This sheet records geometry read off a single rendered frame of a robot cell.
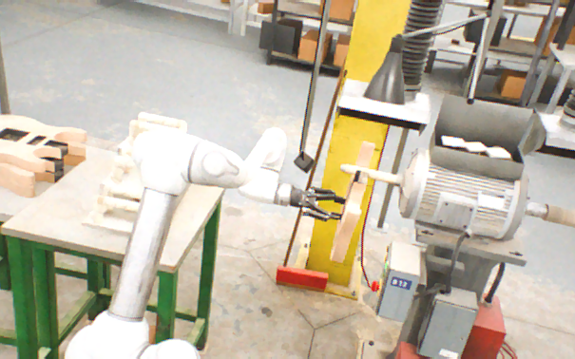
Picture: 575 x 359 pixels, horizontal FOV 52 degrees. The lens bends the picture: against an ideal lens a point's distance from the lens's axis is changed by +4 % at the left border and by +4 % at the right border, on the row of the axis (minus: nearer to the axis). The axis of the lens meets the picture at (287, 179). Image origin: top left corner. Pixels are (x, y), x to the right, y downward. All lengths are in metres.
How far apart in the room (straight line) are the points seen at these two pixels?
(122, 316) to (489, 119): 1.32
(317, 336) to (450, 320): 1.16
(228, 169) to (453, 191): 0.78
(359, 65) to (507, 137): 0.98
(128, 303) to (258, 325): 1.52
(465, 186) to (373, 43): 1.06
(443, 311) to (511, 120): 0.69
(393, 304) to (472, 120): 0.67
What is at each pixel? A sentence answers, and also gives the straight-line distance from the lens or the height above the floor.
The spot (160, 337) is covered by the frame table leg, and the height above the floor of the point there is 0.58.
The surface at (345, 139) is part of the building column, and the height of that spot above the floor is 0.97.
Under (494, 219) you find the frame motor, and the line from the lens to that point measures 2.00.
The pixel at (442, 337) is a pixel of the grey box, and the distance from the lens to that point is 2.19.
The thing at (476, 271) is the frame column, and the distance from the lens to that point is 2.14.
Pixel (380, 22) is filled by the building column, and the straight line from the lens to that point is 2.76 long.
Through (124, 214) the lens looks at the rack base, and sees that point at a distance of 2.22.
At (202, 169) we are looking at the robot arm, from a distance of 1.57.
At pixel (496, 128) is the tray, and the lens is 2.07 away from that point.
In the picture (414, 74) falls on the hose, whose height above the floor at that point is 1.62.
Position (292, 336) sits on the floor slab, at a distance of 3.12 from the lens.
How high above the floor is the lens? 2.19
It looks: 29 degrees down
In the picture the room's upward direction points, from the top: 9 degrees clockwise
